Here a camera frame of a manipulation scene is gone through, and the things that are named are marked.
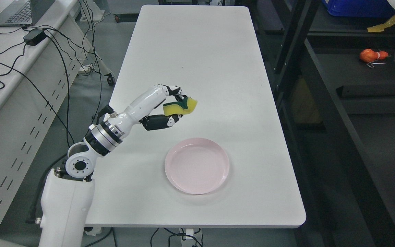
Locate black metal shelf rack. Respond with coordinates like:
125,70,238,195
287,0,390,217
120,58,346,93
236,0,395,247

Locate white power strip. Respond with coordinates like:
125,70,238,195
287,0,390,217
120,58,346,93
77,65,93,76

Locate orange toy on shelf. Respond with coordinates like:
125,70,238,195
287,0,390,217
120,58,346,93
359,49,389,63

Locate green yellow sponge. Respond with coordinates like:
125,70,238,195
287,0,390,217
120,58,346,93
163,96,198,116

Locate black power adapter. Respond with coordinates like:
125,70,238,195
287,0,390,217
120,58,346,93
23,28,48,46

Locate white table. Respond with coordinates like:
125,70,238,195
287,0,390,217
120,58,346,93
86,5,306,228

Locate grey laptop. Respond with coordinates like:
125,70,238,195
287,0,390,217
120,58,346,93
0,0,55,27

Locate yellow tape strip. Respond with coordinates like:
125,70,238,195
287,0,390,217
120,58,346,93
367,14,395,33

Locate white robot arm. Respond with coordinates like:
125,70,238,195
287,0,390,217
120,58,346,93
39,84,197,247

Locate black cables under table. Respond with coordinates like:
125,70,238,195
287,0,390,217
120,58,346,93
149,227,205,247

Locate blue plastic bin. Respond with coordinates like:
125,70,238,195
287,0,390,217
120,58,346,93
322,0,395,18

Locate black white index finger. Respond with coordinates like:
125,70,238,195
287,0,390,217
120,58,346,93
163,85,188,103

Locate black cable on desk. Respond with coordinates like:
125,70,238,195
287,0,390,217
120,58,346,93
0,24,76,148

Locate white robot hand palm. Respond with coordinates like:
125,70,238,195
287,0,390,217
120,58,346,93
110,86,169,129

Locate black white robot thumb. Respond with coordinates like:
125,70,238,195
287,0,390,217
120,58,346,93
139,114,183,131

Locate pink round plate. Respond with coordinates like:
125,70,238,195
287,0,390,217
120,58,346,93
164,138,230,195

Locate white perforated side desk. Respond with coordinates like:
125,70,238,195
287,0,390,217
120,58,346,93
0,0,92,225

